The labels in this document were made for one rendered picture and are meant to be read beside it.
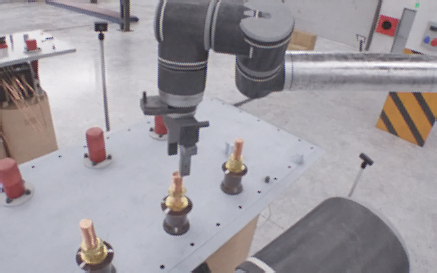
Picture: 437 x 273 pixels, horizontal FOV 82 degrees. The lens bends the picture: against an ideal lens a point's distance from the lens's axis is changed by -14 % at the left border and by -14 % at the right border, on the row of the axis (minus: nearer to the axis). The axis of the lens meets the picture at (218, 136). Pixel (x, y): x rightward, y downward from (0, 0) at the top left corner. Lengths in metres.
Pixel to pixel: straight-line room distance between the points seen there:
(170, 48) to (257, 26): 0.17
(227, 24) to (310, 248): 0.40
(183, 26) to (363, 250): 0.46
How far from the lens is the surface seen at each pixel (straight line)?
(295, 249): 0.32
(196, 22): 0.55
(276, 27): 0.53
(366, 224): 0.34
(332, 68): 0.72
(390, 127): 5.62
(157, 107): 0.62
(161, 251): 0.86
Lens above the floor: 2.06
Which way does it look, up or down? 31 degrees down
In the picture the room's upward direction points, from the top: 7 degrees clockwise
